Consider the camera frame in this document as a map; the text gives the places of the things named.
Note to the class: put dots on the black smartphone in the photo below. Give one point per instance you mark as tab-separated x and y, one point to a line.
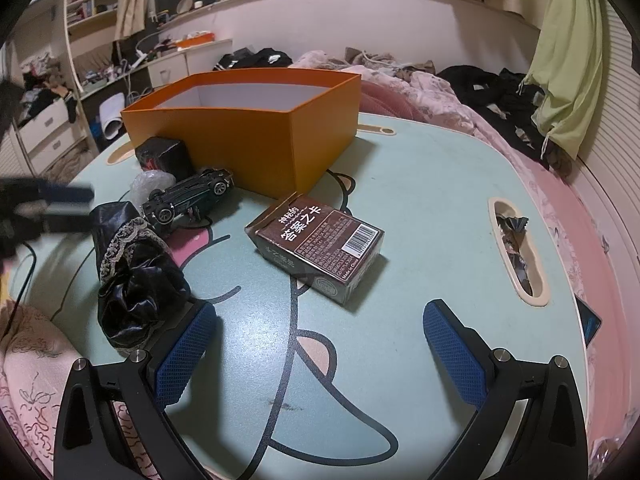
590	322

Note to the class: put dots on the pink bed sheet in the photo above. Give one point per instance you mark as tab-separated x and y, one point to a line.
575	200

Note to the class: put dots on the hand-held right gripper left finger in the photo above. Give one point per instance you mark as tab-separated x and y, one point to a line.
185	350

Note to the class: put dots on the light green hanging garment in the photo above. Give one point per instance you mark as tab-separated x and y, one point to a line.
570	70

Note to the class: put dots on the clear plastic wrapper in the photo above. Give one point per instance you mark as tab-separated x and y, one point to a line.
610	455

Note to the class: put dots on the orange cardboard box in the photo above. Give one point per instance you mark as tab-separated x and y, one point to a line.
250	145

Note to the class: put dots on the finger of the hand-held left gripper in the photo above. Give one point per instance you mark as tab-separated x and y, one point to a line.
67	195
55	222

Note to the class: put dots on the white drawer chest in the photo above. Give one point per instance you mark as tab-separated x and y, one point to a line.
50	130

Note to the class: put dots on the white drawer unit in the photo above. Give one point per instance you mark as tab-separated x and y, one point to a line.
167	72

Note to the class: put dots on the round white mirror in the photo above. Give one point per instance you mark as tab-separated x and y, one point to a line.
183	6

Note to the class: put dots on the white side desk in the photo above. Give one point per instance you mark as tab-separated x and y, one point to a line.
200	45

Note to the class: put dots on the crumpled foil wrappers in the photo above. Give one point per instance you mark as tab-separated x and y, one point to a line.
512	240

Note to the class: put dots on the light green cartoon desktop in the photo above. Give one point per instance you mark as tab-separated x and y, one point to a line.
425	200

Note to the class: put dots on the pile of black clothes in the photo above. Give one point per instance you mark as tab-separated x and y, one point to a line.
500	100

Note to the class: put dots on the black toy car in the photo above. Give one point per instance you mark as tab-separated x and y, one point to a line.
185	197

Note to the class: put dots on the small black box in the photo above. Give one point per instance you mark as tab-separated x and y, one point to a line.
162	157

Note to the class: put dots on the black white-striped garment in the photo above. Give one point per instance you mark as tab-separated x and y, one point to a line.
260	57

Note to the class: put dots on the black satin lace cloth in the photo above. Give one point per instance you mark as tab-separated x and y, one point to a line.
140	285

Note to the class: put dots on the heap of clothes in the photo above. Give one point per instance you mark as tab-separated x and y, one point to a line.
45	85

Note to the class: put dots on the white shelf unit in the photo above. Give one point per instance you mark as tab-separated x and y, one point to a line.
92	22

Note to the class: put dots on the brown card box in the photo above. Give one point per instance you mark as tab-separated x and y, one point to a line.
320	245

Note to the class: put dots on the orange tissue box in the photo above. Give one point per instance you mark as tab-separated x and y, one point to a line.
197	41

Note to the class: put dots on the clear plastic bag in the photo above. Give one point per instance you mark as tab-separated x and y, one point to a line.
150	182

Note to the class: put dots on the pink floral duvet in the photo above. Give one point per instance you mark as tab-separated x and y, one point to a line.
425	95

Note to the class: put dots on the white curved plastic object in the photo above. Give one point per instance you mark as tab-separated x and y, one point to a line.
111	117

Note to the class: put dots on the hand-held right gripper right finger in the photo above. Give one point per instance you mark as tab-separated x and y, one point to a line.
455	355

